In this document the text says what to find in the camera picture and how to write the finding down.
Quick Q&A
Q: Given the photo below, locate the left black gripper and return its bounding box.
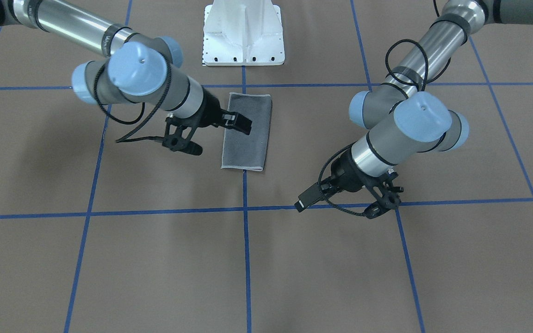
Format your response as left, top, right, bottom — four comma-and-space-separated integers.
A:
294, 150, 390, 212

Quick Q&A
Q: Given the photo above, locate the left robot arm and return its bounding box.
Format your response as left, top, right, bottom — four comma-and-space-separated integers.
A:
295, 0, 533, 219

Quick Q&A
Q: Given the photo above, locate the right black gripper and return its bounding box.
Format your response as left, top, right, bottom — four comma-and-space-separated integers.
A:
167, 88, 253, 135

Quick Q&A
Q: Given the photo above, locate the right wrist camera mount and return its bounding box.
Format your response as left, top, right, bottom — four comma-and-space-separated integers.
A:
160, 117, 203, 156

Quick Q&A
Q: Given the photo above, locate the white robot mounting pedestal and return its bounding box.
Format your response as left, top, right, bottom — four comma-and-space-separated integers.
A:
202, 0, 285, 66

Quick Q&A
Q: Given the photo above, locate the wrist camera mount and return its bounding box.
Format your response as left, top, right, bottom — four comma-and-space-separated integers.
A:
364, 171, 404, 219
160, 117, 203, 156

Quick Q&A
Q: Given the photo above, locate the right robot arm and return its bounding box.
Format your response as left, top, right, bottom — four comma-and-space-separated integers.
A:
0, 0, 252, 135

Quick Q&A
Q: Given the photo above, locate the pink and grey towel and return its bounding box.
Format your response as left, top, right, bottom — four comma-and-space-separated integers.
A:
221, 92, 273, 172

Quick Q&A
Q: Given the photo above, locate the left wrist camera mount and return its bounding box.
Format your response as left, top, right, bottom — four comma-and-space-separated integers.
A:
364, 171, 404, 219

